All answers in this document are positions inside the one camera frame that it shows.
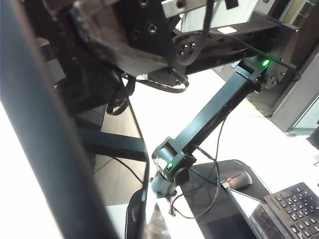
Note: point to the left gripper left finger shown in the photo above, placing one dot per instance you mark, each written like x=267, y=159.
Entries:
x=137, y=216

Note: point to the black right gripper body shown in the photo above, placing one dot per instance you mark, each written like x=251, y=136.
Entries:
x=184, y=7

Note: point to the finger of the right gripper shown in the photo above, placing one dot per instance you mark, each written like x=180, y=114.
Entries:
x=134, y=37

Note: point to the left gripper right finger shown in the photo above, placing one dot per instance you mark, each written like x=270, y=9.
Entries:
x=158, y=229

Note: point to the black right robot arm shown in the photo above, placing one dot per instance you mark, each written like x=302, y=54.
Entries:
x=211, y=117

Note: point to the black desk mat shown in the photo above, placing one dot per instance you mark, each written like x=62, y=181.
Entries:
x=224, y=221

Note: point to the black computer mouse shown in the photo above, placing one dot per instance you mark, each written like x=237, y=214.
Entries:
x=239, y=180

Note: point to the black keyboard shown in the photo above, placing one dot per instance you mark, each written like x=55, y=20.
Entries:
x=299, y=209

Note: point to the black metal frame beam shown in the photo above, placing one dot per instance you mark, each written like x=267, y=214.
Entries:
x=112, y=145

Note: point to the grey metal cabinet frame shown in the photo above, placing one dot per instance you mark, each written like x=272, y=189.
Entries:
x=294, y=104

